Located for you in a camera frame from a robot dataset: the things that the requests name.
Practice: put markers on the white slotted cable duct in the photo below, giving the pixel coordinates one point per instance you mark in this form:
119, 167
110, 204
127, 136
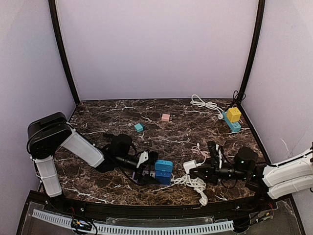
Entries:
118, 226

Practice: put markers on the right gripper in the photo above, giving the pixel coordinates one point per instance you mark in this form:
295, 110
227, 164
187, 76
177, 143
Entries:
215, 169

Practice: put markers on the yellow cube socket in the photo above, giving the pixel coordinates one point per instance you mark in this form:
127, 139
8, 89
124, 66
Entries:
233, 114

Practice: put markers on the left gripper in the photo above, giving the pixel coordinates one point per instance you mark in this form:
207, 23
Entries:
147, 169

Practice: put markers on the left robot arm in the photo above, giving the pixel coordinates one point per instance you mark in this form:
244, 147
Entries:
47, 135

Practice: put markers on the white charger cube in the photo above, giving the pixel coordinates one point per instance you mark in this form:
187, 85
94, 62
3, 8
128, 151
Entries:
189, 165

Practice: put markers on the purple power strip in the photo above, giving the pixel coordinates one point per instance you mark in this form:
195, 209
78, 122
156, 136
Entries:
151, 173

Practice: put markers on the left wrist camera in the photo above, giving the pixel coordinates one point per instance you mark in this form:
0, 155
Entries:
147, 157

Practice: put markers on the small teal plug adapter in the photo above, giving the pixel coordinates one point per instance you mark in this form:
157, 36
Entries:
139, 127

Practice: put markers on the blue adapter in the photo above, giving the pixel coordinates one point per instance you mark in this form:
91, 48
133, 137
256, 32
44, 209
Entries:
164, 166

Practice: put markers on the pink charger cube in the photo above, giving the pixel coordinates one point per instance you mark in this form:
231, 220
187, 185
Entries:
167, 117

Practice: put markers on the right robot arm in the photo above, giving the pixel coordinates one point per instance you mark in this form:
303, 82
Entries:
272, 180

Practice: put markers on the dark blue cube socket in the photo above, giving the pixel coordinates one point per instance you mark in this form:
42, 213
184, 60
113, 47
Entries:
163, 177

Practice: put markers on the teal power strip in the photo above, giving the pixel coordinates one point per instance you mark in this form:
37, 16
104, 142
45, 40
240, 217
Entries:
235, 127

